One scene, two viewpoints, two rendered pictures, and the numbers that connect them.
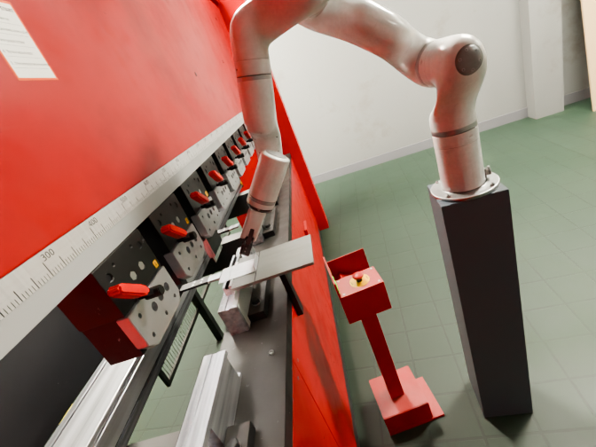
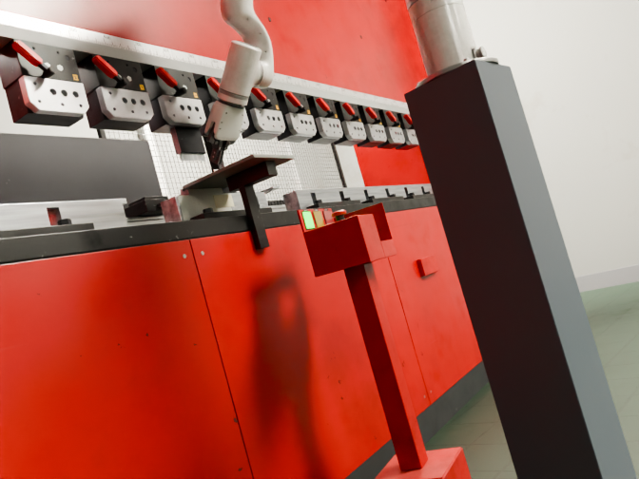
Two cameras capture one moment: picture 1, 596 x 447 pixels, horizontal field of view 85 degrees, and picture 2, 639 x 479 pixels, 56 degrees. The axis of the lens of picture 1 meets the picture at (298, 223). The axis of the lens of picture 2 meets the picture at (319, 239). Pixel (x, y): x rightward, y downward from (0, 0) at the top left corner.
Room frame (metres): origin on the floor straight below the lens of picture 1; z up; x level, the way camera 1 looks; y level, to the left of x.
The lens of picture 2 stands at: (-0.50, -0.71, 0.65)
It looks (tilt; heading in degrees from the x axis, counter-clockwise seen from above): 4 degrees up; 25
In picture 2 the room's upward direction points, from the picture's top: 16 degrees counter-clockwise
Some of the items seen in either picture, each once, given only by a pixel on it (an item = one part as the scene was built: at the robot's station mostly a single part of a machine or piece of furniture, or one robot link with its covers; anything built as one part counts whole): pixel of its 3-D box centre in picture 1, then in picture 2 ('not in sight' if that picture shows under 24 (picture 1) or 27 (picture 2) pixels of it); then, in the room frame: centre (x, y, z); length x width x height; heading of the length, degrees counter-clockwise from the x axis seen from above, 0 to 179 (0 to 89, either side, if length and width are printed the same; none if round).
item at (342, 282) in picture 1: (355, 280); (348, 233); (0.99, -0.11, 0.75); 0.20 x 0.16 x 0.18; 178
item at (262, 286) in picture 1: (261, 287); (234, 217); (0.97, 0.20, 0.89); 0.30 x 0.05 x 0.03; 172
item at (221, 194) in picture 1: (207, 186); (219, 107); (1.11, 0.24, 1.26); 0.15 x 0.09 x 0.17; 172
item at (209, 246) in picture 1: (212, 241); (189, 144); (0.94, 0.27, 1.13); 0.10 x 0.02 x 0.10; 172
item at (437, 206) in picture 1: (484, 308); (522, 295); (0.88, -0.51, 0.50); 0.18 x 0.18 x 1.00; 73
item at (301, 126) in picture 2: (228, 159); (292, 117); (1.51, 0.18, 1.26); 0.15 x 0.09 x 0.17; 172
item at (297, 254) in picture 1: (273, 261); (239, 172); (0.92, 0.12, 1.00); 0.26 x 0.18 x 0.01; 82
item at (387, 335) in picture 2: (380, 348); (385, 364); (0.99, -0.11, 0.39); 0.06 x 0.06 x 0.54; 88
